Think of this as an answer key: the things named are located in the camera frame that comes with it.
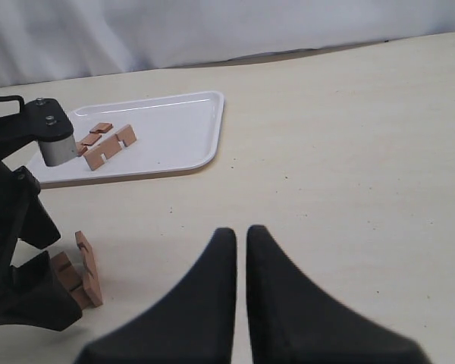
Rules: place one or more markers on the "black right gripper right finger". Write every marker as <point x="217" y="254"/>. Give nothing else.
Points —
<point x="292" y="320"/>

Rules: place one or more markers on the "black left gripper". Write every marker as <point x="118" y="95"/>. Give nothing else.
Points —
<point x="30" y="292"/>

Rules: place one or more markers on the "notched wooden piece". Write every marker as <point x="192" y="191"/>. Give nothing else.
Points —
<point x="110" y="147"/>

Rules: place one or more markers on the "vertical wooden notched bar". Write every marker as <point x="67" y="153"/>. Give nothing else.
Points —
<point x="94" y="135"/>

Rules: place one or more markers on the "white rectangular plastic tray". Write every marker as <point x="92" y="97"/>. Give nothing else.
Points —
<point x="174" y="134"/>

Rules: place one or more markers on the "white backdrop curtain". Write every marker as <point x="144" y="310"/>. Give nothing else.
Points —
<point x="55" y="40"/>

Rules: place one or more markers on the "horizontal wooden bar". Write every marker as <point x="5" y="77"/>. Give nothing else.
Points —
<point x="91" y="284"/>

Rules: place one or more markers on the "wooden block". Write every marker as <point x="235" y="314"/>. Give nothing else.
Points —
<point x="70" y="279"/>

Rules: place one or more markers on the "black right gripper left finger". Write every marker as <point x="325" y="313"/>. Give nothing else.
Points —
<point x="193" y="323"/>

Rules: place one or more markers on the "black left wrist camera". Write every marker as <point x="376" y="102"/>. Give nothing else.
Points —
<point x="51" y="128"/>

